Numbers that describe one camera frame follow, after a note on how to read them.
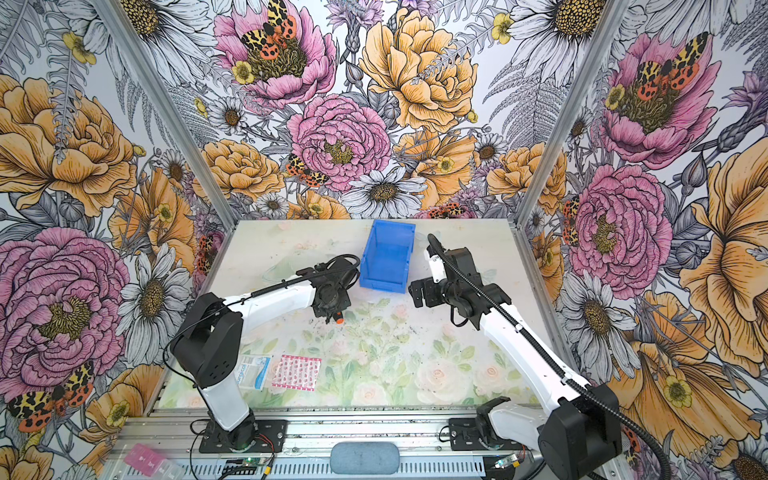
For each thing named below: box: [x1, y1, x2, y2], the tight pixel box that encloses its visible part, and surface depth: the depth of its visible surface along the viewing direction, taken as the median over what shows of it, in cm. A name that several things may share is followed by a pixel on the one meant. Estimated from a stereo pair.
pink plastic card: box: [124, 443, 165, 477], surface depth 71 cm
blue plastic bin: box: [359, 219, 416, 294], surface depth 111 cm
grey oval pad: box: [330, 442, 401, 475], surface depth 70 cm
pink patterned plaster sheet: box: [272, 354, 323, 392], surface depth 87 cm
